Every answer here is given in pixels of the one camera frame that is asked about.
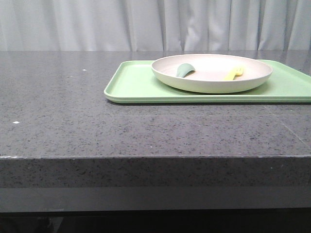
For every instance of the grey pleated curtain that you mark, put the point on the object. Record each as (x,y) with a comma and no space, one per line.
(154,25)

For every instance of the yellow plastic fork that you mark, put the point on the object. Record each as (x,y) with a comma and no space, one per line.
(237,71)

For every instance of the white round plate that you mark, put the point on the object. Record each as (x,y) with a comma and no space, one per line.
(210,70)

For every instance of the teal green plastic spoon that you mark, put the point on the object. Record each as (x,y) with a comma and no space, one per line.
(184,70)

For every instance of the light green rectangular tray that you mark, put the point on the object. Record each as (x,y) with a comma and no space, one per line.
(134,82)

